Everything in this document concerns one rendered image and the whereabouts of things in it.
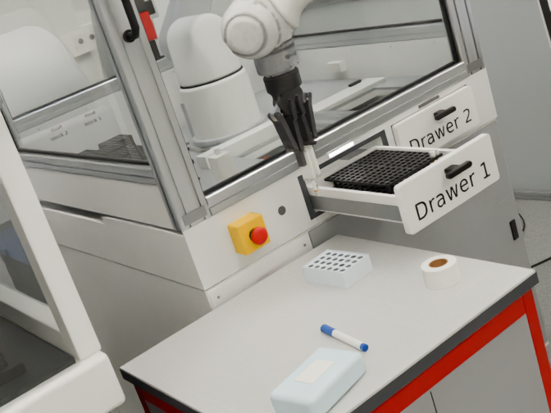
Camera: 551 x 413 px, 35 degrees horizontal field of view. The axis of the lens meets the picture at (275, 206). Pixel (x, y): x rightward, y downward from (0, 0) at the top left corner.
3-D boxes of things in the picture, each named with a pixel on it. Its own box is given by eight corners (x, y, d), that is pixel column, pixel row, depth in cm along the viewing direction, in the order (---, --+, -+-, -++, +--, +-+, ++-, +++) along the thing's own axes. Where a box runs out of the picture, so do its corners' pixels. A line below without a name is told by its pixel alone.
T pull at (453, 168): (473, 165, 184) (471, 159, 184) (449, 180, 181) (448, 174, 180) (460, 165, 187) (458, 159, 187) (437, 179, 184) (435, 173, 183)
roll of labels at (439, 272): (467, 274, 170) (462, 255, 169) (448, 291, 166) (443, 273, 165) (437, 271, 175) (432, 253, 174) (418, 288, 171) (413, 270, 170)
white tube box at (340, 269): (373, 270, 185) (368, 253, 184) (348, 288, 181) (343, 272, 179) (331, 264, 195) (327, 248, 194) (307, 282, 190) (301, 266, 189)
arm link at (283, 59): (301, 34, 176) (310, 61, 178) (267, 40, 182) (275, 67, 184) (275, 47, 170) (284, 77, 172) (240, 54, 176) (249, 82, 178)
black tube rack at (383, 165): (448, 179, 200) (442, 152, 198) (395, 211, 191) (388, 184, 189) (382, 173, 218) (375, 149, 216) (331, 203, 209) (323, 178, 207)
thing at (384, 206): (488, 174, 195) (481, 149, 193) (409, 224, 183) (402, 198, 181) (368, 165, 228) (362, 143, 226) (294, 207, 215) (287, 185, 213)
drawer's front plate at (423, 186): (500, 178, 195) (489, 132, 192) (412, 236, 181) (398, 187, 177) (494, 178, 197) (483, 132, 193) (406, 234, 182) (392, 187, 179)
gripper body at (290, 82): (281, 75, 172) (295, 120, 175) (305, 61, 178) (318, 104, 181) (253, 79, 177) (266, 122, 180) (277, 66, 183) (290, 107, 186)
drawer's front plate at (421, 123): (480, 123, 237) (471, 84, 233) (407, 166, 222) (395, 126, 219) (475, 123, 238) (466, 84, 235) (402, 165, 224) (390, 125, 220)
